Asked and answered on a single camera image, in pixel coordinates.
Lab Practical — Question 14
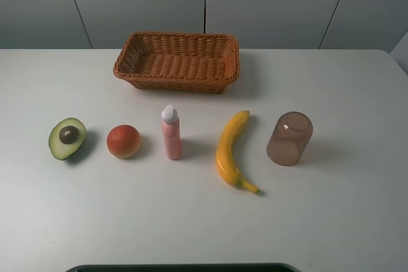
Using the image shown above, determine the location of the halved avocado with pit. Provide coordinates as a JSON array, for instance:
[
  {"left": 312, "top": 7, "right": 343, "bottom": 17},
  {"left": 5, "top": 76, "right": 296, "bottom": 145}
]
[{"left": 48, "top": 117, "right": 86, "bottom": 161}]

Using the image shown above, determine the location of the pink bottle with white cap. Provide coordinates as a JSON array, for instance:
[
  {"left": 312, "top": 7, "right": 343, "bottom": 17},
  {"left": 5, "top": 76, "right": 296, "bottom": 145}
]
[{"left": 161, "top": 104, "right": 182, "bottom": 160}]

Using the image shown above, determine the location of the yellow banana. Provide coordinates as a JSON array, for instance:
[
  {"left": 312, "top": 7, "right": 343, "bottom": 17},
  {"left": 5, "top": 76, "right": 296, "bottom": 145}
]
[{"left": 215, "top": 110, "right": 260, "bottom": 194}]

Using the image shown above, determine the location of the black tray edge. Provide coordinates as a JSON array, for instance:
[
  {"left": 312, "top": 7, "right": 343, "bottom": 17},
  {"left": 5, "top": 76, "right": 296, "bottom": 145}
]
[{"left": 68, "top": 263, "right": 299, "bottom": 272}]

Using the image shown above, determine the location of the red orange tomato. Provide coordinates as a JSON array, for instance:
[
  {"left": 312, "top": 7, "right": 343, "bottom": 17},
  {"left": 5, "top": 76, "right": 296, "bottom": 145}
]
[{"left": 106, "top": 125, "right": 142, "bottom": 159}]

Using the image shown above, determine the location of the brown wicker basket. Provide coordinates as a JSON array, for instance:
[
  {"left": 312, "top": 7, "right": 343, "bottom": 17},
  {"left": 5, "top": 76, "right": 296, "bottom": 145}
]
[{"left": 113, "top": 32, "right": 240, "bottom": 93}]

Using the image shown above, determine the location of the translucent brown plastic cup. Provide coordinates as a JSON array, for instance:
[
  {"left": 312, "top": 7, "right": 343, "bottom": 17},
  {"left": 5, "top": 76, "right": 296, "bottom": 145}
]
[{"left": 266, "top": 111, "right": 313, "bottom": 166}]

